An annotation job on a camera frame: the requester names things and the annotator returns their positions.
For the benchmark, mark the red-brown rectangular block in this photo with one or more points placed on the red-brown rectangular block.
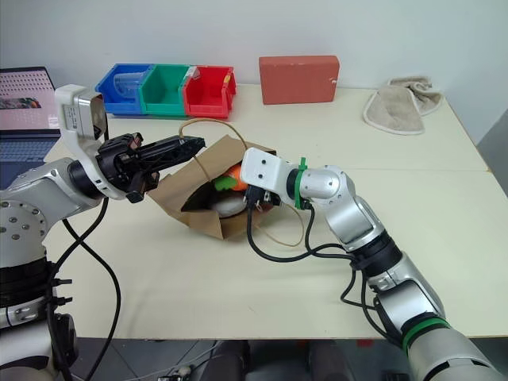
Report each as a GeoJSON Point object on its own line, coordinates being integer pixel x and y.
{"type": "Point", "coordinates": [297, 79]}

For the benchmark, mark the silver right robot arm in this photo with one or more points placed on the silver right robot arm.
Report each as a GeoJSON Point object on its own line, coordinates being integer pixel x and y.
{"type": "Point", "coordinates": [357, 222]}

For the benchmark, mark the open laptop computer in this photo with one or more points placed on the open laptop computer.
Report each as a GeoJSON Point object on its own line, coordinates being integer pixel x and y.
{"type": "Point", "coordinates": [24, 103]}

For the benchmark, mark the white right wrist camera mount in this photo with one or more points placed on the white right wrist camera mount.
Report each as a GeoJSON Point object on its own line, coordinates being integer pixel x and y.
{"type": "Point", "coordinates": [264, 170]}

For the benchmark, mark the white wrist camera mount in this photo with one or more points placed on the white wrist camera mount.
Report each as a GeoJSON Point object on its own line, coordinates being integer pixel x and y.
{"type": "Point", "coordinates": [264, 170]}
{"type": "Point", "coordinates": [75, 111]}

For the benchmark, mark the blue plastic storage bin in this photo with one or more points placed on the blue plastic storage bin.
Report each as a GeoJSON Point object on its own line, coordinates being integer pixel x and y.
{"type": "Point", "coordinates": [119, 104]}

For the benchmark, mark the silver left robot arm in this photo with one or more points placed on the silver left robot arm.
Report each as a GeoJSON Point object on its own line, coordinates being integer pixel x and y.
{"type": "Point", "coordinates": [35, 198]}

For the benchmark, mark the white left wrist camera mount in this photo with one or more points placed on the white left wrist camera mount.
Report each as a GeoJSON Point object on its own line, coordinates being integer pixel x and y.
{"type": "Point", "coordinates": [75, 111]}

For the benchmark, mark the green plastic storage bin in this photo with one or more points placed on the green plastic storage bin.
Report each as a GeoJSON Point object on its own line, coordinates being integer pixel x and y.
{"type": "Point", "coordinates": [162, 89]}

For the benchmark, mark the orange carrot plush toy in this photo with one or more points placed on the orange carrot plush toy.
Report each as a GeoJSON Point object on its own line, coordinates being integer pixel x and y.
{"type": "Point", "coordinates": [232, 176]}

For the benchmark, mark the white plush toy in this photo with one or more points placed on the white plush toy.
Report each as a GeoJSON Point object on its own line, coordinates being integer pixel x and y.
{"type": "Point", "coordinates": [230, 207]}

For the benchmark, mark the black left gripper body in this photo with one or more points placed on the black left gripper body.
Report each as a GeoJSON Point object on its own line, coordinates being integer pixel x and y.
{"type": "Point", "coordinates": [119, 164]}

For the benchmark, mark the brown paper bag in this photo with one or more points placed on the brown paper bag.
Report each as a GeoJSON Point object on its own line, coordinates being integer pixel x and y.
{"type": "Point", "coordinates": [206, 162]}

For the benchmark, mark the beige folded towel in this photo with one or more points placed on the beige folded towel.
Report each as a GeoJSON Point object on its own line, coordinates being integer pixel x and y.
{"type": "Point", "coordinates": [397, 111]}

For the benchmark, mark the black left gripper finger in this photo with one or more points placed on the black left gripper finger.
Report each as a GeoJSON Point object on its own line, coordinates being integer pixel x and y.
{"type": "Point", "coordinates": [174, 143]}
{"type": "Point", "coordinates": [170, 158]}

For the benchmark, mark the red plastic storage bin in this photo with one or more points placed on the red plastic storage bin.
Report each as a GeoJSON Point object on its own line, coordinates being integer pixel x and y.
{"type": "Point", "coordinates": [206, 93]}

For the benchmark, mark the clear plastic cup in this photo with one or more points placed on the clear plastic cup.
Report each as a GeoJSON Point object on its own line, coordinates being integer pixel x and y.
{"type": "Point", "coordinates": [129, 83]}

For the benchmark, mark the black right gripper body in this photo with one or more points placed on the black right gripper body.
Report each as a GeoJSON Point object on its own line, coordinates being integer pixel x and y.
{"type": "Point", "coordinates": [258, 196]}

